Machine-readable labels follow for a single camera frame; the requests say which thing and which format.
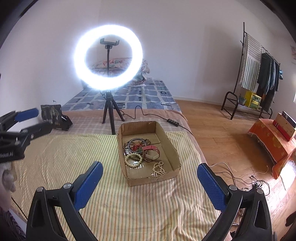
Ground red green charm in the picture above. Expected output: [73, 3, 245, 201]
[130, 143, 145, 154]

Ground orange covered low table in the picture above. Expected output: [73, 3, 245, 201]
[248, 118, 295, 179]

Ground cream bead bracelet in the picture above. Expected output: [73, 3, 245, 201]
[124, 152, 144, 168]

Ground left hand white glove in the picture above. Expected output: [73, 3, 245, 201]
[1, 162, 17, 192]

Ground striped hanging towel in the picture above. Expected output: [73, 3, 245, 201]
[238, 33, 262, 92]

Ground small green pot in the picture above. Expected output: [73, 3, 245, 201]
[238, 95, 246, 105]

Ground yellow box on rack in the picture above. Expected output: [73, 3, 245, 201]
[244, 90, 261, 109]

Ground black clothes rack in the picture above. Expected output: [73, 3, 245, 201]
[221, 31, 282, 120]

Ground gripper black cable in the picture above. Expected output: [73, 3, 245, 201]
[10, 196, 30, 220]

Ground white ring light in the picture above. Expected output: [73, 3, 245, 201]
[73, 25, 143, 91]

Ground black tripod stand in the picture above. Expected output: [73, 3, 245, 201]
[102, 91, 125, 135]

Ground dark hanging clothes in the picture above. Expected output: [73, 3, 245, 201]
[256, 53, 280, 112]

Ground black printed bag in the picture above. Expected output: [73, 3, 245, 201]
[41, 104, 73, 131]

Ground red strap wristwatch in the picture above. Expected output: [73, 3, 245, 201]
[142, 145, 160, 162]

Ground cardboard and red boxes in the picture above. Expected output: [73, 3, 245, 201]
[273, 111, 296, 141]

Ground white pearl necklace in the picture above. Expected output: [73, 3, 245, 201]
[151, 161, 165, 178]

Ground black power cable with remote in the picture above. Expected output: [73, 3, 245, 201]
[121, 105, 194, 136]

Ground yellow striped cloth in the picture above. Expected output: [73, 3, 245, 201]
[12, 132, 220, 240]

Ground floral folded quilt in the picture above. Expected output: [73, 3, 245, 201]
[90, 58, 150, 82]

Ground black bangle ring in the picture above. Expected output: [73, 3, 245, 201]
[127, 138, 145, 154]

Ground cardboard tray box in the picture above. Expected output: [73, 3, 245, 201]
[117, 121, 182, 186]

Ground tangled floor cables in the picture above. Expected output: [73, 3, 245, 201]
[208, 162, 271, 197]

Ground blue patterned bedsheet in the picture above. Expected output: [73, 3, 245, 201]
[62, 79, 181, 112]

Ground black phone holder clamp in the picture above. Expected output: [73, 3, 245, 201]
[100, 38, 120, 50]

